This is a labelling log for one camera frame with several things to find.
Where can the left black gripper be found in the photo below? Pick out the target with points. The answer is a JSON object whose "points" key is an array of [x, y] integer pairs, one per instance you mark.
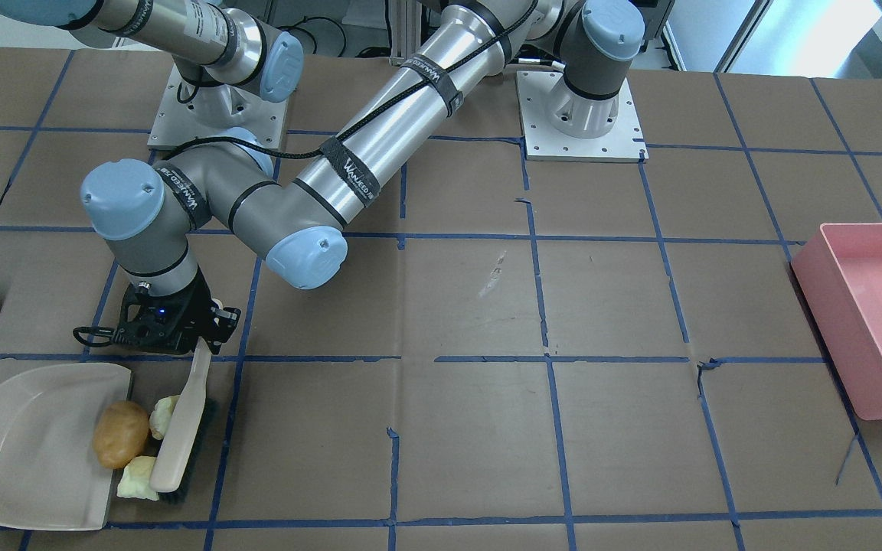
{"points": [[197, 306]]}

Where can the yellow foam piece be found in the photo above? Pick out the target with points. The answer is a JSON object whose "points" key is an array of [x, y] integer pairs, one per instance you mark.
{"points": [[161, 416], [135, 480]]}

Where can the orange-brown potato toy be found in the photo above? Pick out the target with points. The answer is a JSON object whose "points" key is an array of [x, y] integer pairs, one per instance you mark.
{"points": [[120, 434]]}

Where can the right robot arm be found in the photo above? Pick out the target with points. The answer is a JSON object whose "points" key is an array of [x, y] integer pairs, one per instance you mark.
{"points": [[234, 47]]}

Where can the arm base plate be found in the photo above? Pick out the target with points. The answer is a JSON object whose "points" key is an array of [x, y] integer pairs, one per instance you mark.
{"points": [[186, 114], [561, 126]]}

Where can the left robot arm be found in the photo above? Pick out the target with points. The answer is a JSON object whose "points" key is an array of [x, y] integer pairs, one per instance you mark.
{"points": [[144, 211]]}

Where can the pink plastic bin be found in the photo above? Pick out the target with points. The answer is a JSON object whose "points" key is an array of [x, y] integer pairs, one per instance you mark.
{"points": [[840, 273]]}

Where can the beige hand brush black bristles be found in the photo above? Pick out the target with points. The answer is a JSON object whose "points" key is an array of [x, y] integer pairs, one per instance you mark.
{"points": [[171, 468]]}

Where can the beige plastic dustpan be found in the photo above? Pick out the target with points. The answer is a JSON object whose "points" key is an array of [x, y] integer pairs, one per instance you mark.
{"points": [[50, 478]]}

